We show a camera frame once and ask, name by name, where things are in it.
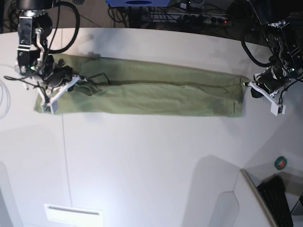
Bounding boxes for grey monitor edge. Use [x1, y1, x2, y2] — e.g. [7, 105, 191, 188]
[240, 169, 277, 227]

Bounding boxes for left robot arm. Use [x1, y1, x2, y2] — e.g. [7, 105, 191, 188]
[241, 0, 303, 94]

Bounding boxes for white power strip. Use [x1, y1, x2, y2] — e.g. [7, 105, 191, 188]
[181, 14, 232, 26]

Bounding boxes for green tape roll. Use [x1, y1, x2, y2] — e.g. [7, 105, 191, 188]
[274, 156, 287, 170]

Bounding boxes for white charging cable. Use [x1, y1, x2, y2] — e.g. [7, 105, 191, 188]
[0, 63, 12, 119]

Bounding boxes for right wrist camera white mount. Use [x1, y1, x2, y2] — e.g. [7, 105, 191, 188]
[34, 74, 87, 115]

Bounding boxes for olive green t-shirt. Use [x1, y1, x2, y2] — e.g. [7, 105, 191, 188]
[33, 53, 249, 119]

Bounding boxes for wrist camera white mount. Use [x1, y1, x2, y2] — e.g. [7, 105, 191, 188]
[34, 74, 87, 115]
[243, 81, 286, 116]

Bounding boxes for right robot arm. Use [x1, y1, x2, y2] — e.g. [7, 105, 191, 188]
[16, 0, 80, 93]

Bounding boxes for black keyboard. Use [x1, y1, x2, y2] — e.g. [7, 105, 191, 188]
[257, 175, 294, 227]

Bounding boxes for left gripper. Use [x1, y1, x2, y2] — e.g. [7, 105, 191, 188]
[250, 67, 290, 98]

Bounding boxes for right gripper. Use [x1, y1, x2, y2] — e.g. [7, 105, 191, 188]
[41, 55, 73, 94]

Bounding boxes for blue box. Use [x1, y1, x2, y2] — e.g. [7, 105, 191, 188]
[106, 0, 178, 7]

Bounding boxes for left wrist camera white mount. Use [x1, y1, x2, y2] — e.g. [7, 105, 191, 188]
[243, 81, 286, 116]

